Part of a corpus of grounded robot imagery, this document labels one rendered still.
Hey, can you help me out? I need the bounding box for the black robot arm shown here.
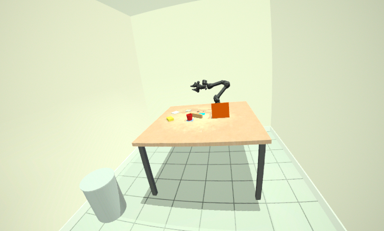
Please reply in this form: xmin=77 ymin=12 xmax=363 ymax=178
xmin=197 ymin=80 xmax=230 ymax=103

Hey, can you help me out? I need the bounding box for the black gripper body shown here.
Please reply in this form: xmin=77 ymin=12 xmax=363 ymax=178
xmin=194 ymin=82 xmax=202 ymax=93

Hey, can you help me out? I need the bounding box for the red cup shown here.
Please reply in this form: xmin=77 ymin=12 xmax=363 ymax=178
xmin=186 ymin=113 xmax=193 ymax=121

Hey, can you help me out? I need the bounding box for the yellow rectangular block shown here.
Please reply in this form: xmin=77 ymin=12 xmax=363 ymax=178
xmin=166 ymin=116 xmax=174 ymax=122

